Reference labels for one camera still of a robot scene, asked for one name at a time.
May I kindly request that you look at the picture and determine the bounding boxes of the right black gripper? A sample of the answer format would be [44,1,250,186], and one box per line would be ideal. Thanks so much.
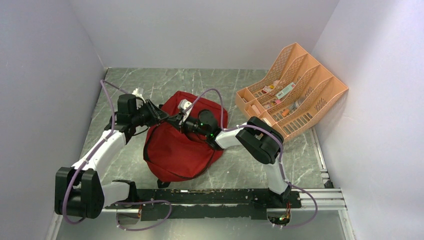
[164,111,209,137]

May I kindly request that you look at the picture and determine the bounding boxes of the aluminium rail frame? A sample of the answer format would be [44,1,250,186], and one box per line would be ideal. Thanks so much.
[46,188,357,240]

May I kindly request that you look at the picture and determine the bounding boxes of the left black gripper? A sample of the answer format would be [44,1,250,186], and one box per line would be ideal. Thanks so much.
[131,98,170,127]

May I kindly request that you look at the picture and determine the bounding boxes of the white green box in organizer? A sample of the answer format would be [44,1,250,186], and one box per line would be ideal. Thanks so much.
[275,82,296,100]

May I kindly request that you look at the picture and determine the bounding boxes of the orange plastic file organizer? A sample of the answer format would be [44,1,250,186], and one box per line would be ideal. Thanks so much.
[235,42,349,141]

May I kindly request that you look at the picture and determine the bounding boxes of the pink eraser in organizer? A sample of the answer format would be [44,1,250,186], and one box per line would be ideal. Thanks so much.
[250,104,261,116]

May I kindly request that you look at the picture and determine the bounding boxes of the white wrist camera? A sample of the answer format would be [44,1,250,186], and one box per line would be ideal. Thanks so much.
[132,87,145,100]
[178,99,193,125]

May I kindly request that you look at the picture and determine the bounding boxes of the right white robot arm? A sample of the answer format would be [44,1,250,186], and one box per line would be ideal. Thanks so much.
[165,110,292,207]

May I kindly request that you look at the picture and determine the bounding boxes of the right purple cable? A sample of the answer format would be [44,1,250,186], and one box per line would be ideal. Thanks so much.
[188,88,319,230]

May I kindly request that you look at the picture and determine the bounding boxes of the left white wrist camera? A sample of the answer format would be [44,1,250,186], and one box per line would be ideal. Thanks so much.
[132,87,145,100]

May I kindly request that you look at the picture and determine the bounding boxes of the orange capped small item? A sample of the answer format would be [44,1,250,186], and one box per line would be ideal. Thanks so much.
[280,108,290,118]

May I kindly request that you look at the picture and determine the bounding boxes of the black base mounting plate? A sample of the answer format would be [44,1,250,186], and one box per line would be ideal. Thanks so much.
[103,188,302,221]

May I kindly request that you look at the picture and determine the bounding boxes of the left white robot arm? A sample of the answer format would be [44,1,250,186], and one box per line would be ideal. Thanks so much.
[54,94,169,219]

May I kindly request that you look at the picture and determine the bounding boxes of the red student backpack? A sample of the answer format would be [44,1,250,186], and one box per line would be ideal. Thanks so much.
[143,91,224,189]

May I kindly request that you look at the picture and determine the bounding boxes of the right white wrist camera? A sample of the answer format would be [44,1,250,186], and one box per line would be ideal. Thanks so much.
[178,99,193,125]

